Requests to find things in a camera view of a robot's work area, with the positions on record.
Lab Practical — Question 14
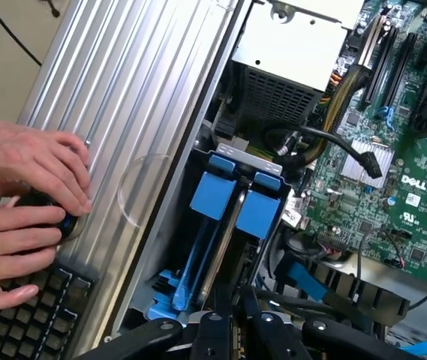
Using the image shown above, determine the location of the black yellow braided wire bundle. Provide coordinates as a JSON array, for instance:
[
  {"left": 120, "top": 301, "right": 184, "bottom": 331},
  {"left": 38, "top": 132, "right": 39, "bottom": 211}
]
[{"left": 272, "top": 65, "right": 371, "bottom": 170}]

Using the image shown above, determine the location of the person's right hand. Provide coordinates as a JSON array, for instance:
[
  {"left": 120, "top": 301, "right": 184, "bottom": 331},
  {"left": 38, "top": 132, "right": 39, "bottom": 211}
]
[{"left": 0, "top": 199, "right": 66, "bottom": 311}]

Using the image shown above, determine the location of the green motherboard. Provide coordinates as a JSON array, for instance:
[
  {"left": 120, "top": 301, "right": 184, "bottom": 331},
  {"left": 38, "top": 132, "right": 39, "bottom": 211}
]
[{"left": 284, "top": 0, "right": 427, "bottom": 286}]

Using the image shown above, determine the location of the thick black cable angled plug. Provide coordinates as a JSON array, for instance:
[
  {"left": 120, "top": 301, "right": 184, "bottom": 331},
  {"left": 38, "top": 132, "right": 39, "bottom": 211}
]
[{"left": 263, "top": 125, "right": 383, "bottom": 179}]

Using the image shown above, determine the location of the person's left hand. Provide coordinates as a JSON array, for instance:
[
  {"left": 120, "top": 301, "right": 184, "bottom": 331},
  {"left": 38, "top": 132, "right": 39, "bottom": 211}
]
[{"left": 0, "top": 103, "right": 92, "bottom": 217}]

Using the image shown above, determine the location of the blue disk bracket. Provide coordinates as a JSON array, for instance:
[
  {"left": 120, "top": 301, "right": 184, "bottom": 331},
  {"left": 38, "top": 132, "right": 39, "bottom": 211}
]
[{"left": 147, "top": 151, "right": 236, "bottom": 320}]

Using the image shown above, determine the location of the grey power supply unit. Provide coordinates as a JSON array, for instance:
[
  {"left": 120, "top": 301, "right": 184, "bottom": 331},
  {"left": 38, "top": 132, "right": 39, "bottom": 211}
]
[{"left": 231, "top": 0, "right": 349, "bottom": 125}]

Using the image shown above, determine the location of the grey open PC case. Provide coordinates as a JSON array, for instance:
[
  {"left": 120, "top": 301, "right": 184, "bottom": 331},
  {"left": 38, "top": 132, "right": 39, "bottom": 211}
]
[{"left": 111, "top": 0, "right": 427, "bottom": 360}]

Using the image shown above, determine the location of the grey metal disk bay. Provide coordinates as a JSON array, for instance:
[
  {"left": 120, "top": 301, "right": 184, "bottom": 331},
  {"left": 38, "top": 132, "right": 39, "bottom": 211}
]
[{"left": 130, "top": 142, "right": 293, "bottom": 327}]

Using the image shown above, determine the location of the tan expansion slot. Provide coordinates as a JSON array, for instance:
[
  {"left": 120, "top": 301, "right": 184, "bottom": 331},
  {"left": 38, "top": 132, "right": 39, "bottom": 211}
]
[{"left": 357, "top": 13, "right": 385, "bottom": 69}]

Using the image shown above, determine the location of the white cable label tag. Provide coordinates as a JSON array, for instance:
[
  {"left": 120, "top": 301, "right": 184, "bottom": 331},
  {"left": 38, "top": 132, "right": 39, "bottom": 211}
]
[{"left": 284, "top": 189, "right": 308, "bottom": 228}]

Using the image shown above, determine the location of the silver finned heat sink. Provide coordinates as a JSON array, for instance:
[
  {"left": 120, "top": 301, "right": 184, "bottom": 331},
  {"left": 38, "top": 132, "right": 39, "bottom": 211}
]
[{"left": 340, "top": 136, "right": 394, "bottom": 187}]

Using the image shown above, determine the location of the black keyboard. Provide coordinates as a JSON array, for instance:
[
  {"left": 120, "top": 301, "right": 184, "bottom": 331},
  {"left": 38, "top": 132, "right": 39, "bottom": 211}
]
[{"left": 0, "top": 262, "right": 98, "bottom": 360}]

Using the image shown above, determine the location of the black expansion slot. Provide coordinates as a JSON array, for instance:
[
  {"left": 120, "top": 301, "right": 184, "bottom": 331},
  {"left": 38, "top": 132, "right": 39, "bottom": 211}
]
[
  {"left": 361, "top": 22, "right": 400, "bottom": 107},
  {"left": 383, "top": 32, "right": 417, "bottom": 110}
]

